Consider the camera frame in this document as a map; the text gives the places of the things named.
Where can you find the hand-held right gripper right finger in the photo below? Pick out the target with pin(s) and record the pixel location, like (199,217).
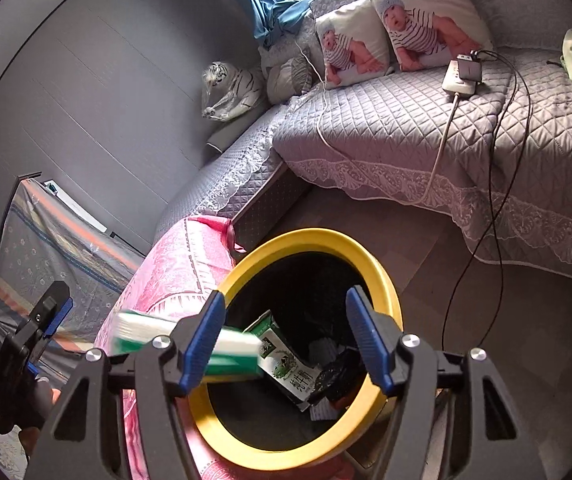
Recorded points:
(365,340)

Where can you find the black charger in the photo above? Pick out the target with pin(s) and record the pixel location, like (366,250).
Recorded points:
(469,67)

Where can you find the grey pillow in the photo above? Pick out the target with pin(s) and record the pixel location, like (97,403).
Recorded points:
(231,135)

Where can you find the green white tissue pack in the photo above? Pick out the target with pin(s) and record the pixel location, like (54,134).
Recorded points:
(141,332)

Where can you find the grey quilted sofa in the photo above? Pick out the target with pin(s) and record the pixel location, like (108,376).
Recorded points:
(390,125)

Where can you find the baby print pillow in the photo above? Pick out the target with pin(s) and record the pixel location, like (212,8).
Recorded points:
(350,45)
(430,20)

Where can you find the striped grey cloth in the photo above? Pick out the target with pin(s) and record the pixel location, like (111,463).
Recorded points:
(41,250)

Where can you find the bagged tiger plush toy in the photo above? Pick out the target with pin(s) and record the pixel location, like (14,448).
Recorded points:
(236,87)

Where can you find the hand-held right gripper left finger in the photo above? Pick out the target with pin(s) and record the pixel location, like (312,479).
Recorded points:
(201,345)

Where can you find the pink floral blanket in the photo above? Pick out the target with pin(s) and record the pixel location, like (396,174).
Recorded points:
(181,265)

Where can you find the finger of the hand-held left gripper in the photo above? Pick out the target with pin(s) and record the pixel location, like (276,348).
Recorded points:
(58,315)

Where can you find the white power strip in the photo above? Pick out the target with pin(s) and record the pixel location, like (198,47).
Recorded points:
(458,86)

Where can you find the blue curtain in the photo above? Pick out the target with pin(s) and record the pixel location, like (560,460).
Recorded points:
(261,0)

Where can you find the yellow trash bin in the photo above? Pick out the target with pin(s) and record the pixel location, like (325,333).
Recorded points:
(286,242)

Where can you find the green white snack packet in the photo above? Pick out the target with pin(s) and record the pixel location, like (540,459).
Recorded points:
(286,365)

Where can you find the person's left hand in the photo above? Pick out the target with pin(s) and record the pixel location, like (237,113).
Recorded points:
(28,440)

